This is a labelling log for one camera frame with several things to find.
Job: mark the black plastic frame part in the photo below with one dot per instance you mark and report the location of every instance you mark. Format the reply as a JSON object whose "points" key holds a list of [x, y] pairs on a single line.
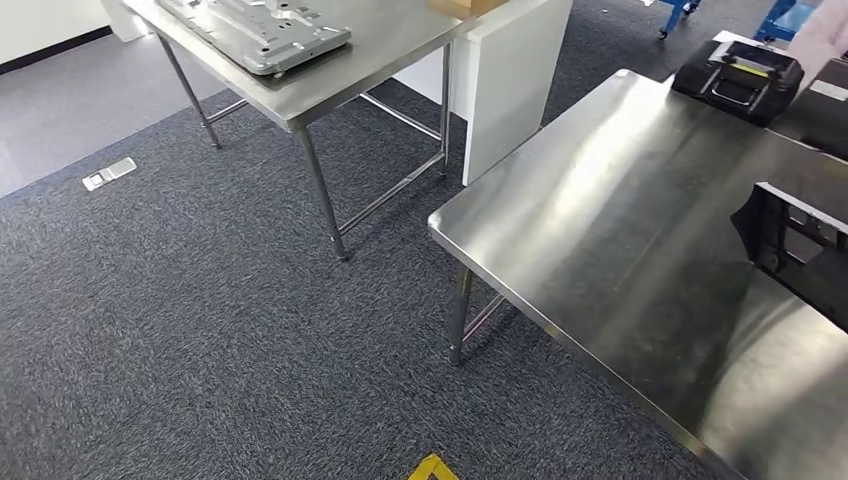
{"points": [[755, 225]]}

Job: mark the stainless steel workbench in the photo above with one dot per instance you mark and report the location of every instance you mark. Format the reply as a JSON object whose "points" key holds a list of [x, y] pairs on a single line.
{"points": [[596, 232]]}

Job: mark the grey metal plate part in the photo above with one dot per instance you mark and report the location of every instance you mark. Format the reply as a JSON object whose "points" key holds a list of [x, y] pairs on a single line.
{"points": [[258, 33]]}

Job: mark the white cabinet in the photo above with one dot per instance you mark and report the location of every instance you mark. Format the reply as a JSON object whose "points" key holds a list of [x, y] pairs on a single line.
{"points": [[510, 99]]}

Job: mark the stainless steel table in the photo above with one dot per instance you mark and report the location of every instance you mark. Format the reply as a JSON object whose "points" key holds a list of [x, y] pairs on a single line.
{"points": [[318, 79]]}

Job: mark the yellow floor tape square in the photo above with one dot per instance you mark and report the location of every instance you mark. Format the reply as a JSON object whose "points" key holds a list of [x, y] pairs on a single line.
{"points": [[432, 460]]}

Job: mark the black case with yellow label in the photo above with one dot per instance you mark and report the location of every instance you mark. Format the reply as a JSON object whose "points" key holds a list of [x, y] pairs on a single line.
{"points": [[696, 79]]}

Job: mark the long metal floor socket plate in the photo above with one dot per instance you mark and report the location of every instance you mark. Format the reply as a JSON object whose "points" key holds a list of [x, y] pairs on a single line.
{"points": [[109, 173]]}

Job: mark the person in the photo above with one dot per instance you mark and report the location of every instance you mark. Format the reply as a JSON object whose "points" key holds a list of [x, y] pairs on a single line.
{"points": [[818, 40]]}

